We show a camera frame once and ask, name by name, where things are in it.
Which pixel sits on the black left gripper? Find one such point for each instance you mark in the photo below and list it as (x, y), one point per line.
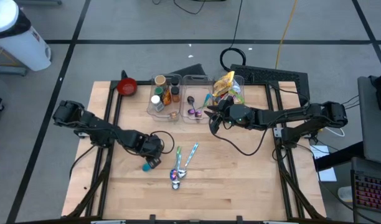
(150, 146)

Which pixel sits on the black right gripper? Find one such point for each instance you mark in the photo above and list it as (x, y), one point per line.
(227, 116)

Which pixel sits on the pink and green ramen packet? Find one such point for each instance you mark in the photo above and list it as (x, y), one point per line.
(238, 99)

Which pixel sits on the purple-bowled spoon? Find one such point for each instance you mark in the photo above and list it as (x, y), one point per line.
(192, 111)

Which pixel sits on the yellow ramen packet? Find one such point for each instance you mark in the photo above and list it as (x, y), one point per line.
(223, 84)

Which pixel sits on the dark-bowled spoon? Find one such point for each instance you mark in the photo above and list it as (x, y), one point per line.
(190, 99)

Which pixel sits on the small glass spice jar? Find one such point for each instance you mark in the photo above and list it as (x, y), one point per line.
(172, 116)

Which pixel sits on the bagel seasoning jar white lid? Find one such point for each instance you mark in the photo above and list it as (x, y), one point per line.
(155, 101)

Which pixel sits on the orange spice jar black lid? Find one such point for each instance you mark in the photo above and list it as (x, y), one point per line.
(175, 94)

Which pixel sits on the taco seasoning mix packet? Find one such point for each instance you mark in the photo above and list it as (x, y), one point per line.
(167, 97)

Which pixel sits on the small black-lidded spice jar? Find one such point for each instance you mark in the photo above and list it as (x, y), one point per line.
(175, 81)

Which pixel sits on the spice jar with green lid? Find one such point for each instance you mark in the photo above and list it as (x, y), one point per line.
(158, 91)

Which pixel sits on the spice jar with tan lid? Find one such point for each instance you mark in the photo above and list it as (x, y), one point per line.
(160, 81)

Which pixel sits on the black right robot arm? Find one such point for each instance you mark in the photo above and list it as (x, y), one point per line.
(302, 116)

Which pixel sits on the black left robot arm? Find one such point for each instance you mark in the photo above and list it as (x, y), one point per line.
(94, 127)

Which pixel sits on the clear plastic bin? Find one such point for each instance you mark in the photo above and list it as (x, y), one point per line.
(240, 79)
(170, 108)
(196, 84)

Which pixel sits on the black wedge panel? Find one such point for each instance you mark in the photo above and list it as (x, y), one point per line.
(190, 71)

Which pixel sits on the red bowl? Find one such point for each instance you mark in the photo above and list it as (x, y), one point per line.
(127, 86)

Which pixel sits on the silver mounting plate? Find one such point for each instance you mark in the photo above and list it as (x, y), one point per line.
(279, 132)

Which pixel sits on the black clamp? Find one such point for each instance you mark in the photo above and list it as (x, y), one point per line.
(239, 219)
(152, 218)

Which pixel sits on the white paper sheet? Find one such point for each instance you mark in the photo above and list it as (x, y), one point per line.
(326, 172)

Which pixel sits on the white computer mouse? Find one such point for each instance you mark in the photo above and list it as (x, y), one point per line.
(344, 193)

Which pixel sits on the grey metal floor stand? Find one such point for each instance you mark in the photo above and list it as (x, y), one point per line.
(10, 72)

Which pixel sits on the white trash can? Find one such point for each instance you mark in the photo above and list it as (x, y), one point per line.
(16, 37)

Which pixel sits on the backlit black keyboard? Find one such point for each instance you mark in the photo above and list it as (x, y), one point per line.
(372, 193)

